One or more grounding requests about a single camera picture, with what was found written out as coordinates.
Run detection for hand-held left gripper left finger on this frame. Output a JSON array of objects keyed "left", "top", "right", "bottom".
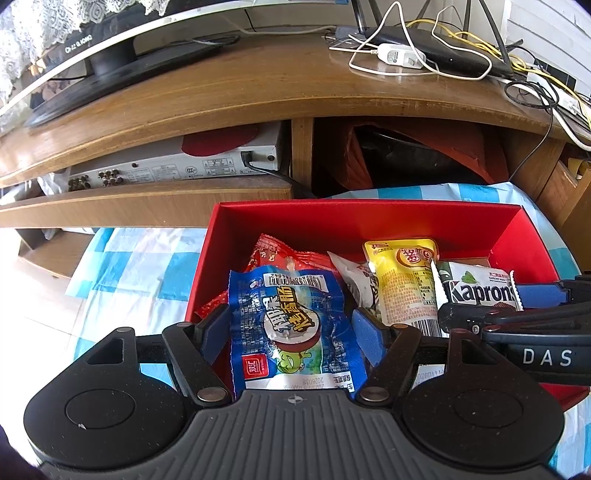
[{"left": 81, "top": 304, "right": 234, "bottom": 408}]

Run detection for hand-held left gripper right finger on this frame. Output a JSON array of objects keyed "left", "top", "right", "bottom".
[{"left": 352, "top": 307, "right": 509, "bottom": 408}]

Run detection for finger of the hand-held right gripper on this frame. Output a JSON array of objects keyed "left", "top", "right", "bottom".
[
  {"left": 512, "top": 274, "right": 591, "bottom": 309},
  {"left": 438, "top": 302, "right": 591, "bottom": 334}
]

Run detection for white green snack packet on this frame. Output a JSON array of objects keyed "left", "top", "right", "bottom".
[{"left": 434, "top": 261, "right": 525, "bottom": 324}]

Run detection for white black printed snack packet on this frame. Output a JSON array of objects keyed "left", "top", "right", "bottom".
[{"left": 327, "top": 251, "right": 384, "bottom": 319}]

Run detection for yellow snack packet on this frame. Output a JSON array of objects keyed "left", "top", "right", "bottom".
[{"left": 362, "top": 237, "right": 451, "bottom": 340}]

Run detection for blue snack packet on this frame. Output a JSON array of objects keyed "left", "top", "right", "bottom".
[{"left": 228, "top": 265, "right": 370, "bottom": 401}]

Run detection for red snack packet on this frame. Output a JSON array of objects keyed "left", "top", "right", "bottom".
[{"left": 194, "top": 233, "right": 345, "bottom": 324}]

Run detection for red cardboard box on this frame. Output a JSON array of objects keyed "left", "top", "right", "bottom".
[{"left": 187, "top": 200, "right": 591, "bottom": 409}]

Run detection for brown wooden side cabinet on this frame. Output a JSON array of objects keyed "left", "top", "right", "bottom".
[{"left": 536, "top": 157, "right": 591, "bottom": 241}]

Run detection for blue checkered tablecloth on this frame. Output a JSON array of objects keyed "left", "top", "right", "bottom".
[{"left": 65, "top": 181, "right": 591, "bottom": 476}]

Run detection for black plastic bag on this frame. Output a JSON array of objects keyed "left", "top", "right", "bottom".
[{"left": 365, "top": 129, "right": 481, "bottom": 188}]

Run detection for silver media player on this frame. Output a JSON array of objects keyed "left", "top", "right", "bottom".
[{"left": 67, "top": 122, "right": 283, "bottom": 192}]

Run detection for orange bag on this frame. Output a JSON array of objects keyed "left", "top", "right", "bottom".
[{"left": 344, "top": 121, "right": 509, "bottom": 192}]

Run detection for red round sheet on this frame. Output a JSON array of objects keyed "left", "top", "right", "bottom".
[{"left": 181, "top": 124, "right": 273, "bottom": 158}]

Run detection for white power strip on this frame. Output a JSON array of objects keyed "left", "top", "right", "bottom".
[{"left": 526, "top": 69, "right": 591, "bottom": 148}]

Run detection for wooden television stand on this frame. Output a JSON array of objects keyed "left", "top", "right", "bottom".
[{"left": 0, "top": 32, "right": 591, "bottom": 280}]

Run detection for black router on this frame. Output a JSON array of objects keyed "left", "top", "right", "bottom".
[{"left": 335, "top": 0, "right": 515, "bottom": 79}]

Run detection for white power adapter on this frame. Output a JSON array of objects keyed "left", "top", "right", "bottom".
[{"left": 378, "top": 43, "right": 426, "bottom": 70}]

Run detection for flat screen television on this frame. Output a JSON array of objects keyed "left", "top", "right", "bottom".
[{"left": 0, "top": 0, "right": 259, "bottom": 127}]

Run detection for white lace cloth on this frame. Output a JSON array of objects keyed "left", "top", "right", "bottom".
[{"left": 0, "top": 0, "right": 162, "bottom": 100}]

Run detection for black power cable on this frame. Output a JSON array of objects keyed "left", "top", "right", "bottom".
[{"left": 245, "top": 157, "right": 319, "bottom": 200}]

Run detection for white cable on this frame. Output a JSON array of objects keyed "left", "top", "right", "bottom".
[{"left": 329, "top": 0, "right": 492, "bottom": 83}]

